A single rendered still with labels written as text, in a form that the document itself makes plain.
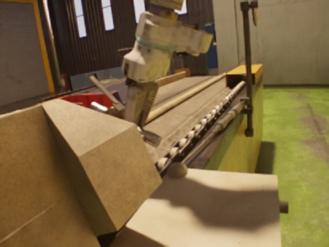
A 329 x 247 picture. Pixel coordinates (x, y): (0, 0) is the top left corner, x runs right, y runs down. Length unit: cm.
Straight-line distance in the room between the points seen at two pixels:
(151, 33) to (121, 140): 20
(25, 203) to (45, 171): 3
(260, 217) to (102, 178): 23
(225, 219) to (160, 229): 9
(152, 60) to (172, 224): 26
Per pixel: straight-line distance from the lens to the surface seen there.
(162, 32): 38
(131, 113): 43
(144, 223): 36
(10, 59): 1177
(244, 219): 35
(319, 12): 571
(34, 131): 21
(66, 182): 23
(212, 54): 949
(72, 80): 556
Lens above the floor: 103
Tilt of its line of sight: 17 degrees down
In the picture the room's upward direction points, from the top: 7 degrees counter-clockwise
